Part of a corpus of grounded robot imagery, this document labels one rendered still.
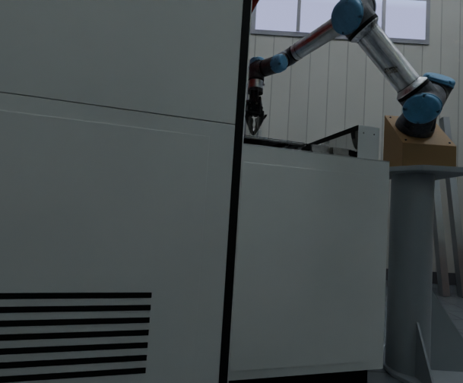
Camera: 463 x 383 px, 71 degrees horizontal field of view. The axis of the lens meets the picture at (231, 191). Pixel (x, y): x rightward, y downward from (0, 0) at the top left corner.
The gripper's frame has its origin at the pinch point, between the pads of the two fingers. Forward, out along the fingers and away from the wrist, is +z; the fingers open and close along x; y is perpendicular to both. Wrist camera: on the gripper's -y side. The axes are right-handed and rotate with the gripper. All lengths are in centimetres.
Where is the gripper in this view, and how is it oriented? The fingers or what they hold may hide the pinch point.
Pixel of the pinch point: (253, 133)
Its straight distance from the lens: 157.0
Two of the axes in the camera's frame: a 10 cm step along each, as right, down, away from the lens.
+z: -0.6, 10.0, -0.7
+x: 9.8, 0.5, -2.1
